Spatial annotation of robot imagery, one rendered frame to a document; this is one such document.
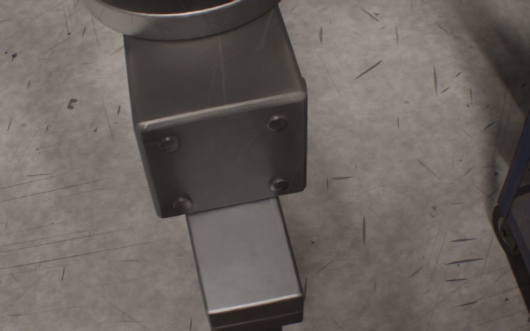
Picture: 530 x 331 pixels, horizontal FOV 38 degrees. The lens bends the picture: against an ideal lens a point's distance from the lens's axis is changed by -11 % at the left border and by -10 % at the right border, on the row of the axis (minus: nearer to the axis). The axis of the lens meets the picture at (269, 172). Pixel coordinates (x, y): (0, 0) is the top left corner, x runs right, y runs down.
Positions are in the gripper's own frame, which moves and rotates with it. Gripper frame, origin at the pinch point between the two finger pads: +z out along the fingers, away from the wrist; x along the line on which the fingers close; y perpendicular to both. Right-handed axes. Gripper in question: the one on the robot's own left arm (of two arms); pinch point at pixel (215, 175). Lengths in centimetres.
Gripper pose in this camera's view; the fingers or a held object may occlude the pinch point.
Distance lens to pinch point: 37.1
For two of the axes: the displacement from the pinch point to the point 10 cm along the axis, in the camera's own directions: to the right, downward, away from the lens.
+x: 2.1, 8.2, -5.3
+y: -9.8, 1.9, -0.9
